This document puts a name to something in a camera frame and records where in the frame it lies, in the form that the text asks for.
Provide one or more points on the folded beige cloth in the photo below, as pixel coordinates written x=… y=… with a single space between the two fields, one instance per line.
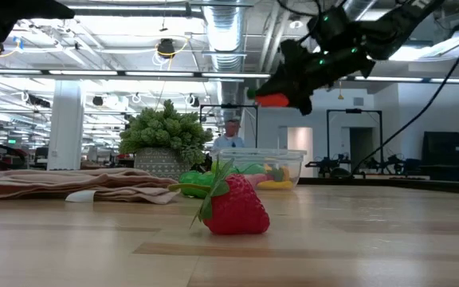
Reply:
x=94 y=179

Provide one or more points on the artificial succulent in patterned pot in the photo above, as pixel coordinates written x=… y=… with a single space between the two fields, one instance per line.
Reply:
x=162 y=131

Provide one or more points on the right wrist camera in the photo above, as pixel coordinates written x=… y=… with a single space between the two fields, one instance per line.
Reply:
x=333 y=26

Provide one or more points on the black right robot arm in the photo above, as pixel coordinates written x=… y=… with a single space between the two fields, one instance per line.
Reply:
x=397 y=28

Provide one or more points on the silver ventilation duct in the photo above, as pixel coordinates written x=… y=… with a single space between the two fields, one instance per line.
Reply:
x=225 y=40

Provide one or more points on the clear plastic tupperware container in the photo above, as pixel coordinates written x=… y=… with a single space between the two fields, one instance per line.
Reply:
x=293 y=159

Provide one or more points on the green toy pea pod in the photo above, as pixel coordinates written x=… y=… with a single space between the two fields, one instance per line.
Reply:
x=197 y=179

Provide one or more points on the pink toy peach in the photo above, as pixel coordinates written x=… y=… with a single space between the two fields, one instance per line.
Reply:
x=257 y=180

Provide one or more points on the black aluminium table frame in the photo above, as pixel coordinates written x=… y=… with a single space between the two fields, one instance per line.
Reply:
x=413 y=184

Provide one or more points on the small yellow toy vegetable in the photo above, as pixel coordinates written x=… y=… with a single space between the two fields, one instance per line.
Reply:
x=273 y=185

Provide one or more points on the person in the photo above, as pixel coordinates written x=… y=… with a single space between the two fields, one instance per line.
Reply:
x=230 y=139

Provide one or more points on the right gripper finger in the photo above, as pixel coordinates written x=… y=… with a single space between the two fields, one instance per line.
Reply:
x=303 y=103
x=279 y=85

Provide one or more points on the orange toy carrot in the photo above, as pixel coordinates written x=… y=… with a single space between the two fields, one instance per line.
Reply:
x=271 y=100

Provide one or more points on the red toy strawberry with stem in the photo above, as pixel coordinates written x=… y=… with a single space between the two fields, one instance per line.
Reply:
x=237 y=211

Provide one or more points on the green toy cucumber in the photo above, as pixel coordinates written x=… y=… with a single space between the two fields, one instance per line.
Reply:
x=249 y=168

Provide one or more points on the black cabinet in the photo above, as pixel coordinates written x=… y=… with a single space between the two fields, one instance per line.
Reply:
x=450 y=151

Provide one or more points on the white pillar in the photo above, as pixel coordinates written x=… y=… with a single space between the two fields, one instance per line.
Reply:
x=65 y=127

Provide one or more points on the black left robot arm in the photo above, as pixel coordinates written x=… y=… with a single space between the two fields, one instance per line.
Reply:
x=6 y=16

